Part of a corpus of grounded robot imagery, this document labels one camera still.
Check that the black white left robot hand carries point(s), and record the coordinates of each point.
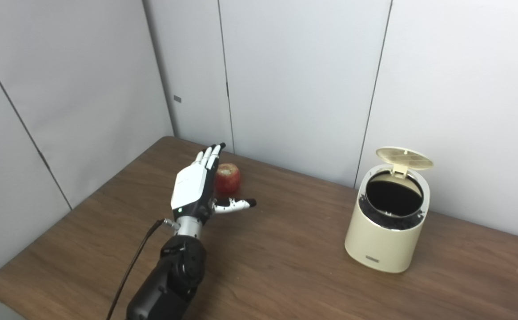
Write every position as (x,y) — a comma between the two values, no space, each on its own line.
(190,186)

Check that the red apple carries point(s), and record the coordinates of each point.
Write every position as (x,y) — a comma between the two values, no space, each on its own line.
(230,180)

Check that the cream-colored bin body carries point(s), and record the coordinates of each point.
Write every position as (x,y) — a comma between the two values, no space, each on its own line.
(383,244)

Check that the cream round bin lid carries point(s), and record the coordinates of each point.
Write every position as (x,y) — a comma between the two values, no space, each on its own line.
(403,158)

